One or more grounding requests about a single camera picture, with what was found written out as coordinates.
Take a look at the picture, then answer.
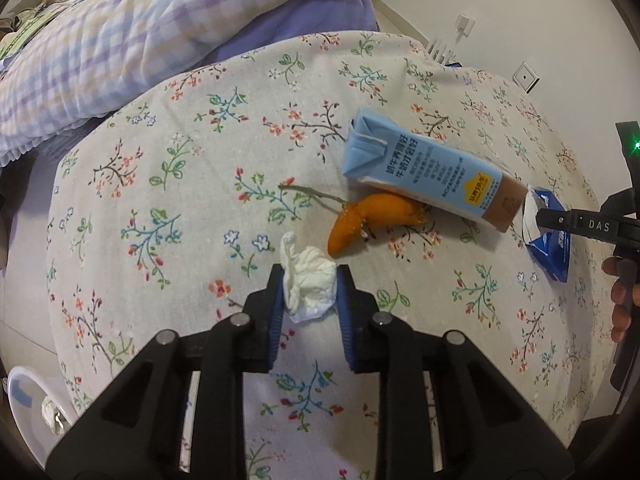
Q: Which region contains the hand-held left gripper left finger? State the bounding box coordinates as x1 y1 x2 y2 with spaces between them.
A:
45 262 291 480

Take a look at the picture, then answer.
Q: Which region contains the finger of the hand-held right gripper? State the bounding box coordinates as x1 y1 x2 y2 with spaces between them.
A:
535 207 576 231

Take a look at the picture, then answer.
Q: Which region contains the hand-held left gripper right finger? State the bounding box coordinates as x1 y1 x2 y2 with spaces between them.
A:
336 263 576 480

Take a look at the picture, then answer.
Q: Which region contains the blue plastic packet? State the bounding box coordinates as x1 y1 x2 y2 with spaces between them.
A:
521 187 571 284

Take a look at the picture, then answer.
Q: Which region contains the white tissue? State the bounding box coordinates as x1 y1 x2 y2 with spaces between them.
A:
280 231 339 324

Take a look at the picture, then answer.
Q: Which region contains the white plastic bin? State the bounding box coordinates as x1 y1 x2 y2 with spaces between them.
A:
7 365 79 454

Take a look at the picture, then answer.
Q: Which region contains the person's right hand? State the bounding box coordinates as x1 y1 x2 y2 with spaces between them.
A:
602 255 640 344

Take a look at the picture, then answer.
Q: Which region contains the orange peel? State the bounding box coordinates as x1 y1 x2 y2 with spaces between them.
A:
327 192 426 257

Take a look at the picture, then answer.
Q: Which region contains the light blue brown drink carton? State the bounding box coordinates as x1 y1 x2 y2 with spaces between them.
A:
342 106 530 234

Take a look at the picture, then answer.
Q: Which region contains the floral tablecloth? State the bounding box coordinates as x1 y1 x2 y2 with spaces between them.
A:
45 30 617 480

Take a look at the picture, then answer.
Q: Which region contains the white ribbed holder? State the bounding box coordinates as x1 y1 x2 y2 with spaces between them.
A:
427 36 457 64

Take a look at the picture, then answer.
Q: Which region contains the white charger plug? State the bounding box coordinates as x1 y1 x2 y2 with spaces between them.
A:
452 11 476 39

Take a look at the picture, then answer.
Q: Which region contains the purple bed sheet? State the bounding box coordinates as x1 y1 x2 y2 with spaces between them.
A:
187 0 381 69

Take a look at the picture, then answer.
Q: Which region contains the purple checked blanket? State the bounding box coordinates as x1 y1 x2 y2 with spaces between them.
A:
0 0 362 167

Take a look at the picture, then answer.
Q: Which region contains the green patterned cloth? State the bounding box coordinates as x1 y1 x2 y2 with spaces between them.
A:
0 6 73 59

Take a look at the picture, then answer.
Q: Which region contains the white wall socket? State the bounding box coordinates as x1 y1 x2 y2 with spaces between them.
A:
512 62 541 93

